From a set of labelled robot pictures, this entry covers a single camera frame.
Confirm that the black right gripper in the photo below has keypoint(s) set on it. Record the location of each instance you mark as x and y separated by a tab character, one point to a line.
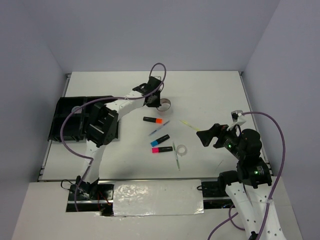
218	130

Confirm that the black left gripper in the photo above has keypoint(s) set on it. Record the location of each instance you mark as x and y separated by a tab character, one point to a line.
156	103

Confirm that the large brown tape roll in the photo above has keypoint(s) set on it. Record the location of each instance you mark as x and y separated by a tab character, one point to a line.
165	108

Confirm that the orange highlighter marker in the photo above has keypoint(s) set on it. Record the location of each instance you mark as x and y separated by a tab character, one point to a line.
152	120

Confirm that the yellow ballpoint pen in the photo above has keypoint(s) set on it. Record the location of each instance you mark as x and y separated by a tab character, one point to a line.
189	125

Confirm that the small clear tape roll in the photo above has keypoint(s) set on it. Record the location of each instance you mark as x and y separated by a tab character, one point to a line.
181	150

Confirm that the blue ballpoint pen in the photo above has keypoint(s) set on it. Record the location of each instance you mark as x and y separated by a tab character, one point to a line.
159	128

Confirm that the green ballpoint pen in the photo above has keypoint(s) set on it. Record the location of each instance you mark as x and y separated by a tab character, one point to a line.
176	156

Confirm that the blue highlighter marker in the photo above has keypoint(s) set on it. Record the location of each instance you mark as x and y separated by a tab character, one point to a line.
159	140

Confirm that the pink highlighter marker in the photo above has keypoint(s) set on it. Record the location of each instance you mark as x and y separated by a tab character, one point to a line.
163	149

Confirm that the clear paper clip jar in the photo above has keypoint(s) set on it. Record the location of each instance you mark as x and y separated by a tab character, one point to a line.
76	110

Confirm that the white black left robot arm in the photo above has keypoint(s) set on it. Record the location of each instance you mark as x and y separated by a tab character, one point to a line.
102	128

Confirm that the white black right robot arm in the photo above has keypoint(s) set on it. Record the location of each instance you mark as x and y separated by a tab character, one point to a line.
250	187

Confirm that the silver foil sheet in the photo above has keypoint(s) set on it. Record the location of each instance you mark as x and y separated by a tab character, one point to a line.
157	198

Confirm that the black four-compartment organizer tray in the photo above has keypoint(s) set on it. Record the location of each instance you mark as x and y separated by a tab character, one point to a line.
76	126

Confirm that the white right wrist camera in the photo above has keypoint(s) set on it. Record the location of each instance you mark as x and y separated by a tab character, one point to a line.
237	118

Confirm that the metal base rail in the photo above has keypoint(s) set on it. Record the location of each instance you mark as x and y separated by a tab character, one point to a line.
213	196

